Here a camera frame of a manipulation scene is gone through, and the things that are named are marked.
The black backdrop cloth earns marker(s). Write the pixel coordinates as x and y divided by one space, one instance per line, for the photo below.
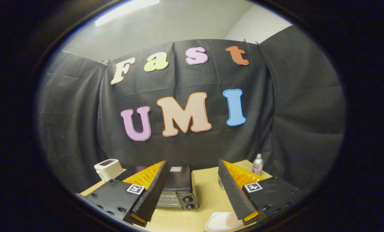
192 106

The clear plastic bottle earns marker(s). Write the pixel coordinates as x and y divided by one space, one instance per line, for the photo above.
257 164

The black toaster oven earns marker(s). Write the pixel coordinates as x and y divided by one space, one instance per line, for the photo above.
179 187

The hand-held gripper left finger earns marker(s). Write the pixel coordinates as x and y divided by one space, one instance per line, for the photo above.
153 193

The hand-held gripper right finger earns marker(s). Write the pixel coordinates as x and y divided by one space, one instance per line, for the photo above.
232 190

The white plate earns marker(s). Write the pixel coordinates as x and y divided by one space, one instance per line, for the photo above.
219 222

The white pop-up toaster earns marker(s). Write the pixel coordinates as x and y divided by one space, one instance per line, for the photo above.
108 169

